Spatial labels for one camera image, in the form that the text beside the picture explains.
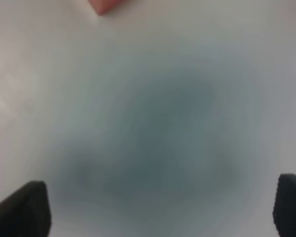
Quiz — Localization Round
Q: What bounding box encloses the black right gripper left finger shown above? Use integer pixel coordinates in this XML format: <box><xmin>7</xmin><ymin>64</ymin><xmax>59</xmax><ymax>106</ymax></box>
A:
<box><xmin>0</xmin><ymin>181</ymin><xmax>52</xmax><ymax>237</ymax></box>

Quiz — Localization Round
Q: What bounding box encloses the red block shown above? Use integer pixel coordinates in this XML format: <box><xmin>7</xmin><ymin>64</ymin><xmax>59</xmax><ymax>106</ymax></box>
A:
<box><xmin>88</xmin><ymin>0</ymin><xmax>133</xmax><ymax>16</ymax></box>

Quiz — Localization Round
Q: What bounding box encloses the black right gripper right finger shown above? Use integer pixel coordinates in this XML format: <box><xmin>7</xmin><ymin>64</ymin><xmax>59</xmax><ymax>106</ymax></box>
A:
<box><xmin>272</xmin><ymin>174</ymin><xmax>296</xmax><ymax>237</ymax></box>

